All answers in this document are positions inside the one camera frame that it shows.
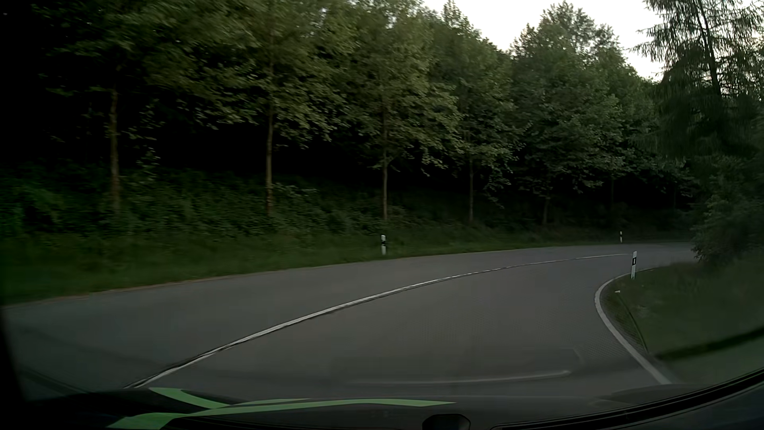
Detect grass verge with undergrowth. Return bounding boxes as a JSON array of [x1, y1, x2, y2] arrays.
[[0, 167, 693, 305]]

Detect green bush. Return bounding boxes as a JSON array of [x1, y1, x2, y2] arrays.
[[691, 156, 764, 266]]

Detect road markings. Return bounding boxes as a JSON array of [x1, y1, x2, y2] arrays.
[[124, 253, 674, 389]]

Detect grey asphalt road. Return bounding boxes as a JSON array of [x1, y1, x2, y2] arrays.
[[3, 242, 698, 402]]

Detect tall conifer tree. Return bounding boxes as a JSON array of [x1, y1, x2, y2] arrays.
[[634, 0, 764, 180]]

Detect wood of green trees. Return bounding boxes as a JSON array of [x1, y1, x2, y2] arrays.
[[0, 0, 687, 231]]

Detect car's own bonnet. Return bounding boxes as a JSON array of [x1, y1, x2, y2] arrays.
[[12, 367, 764, 430]]

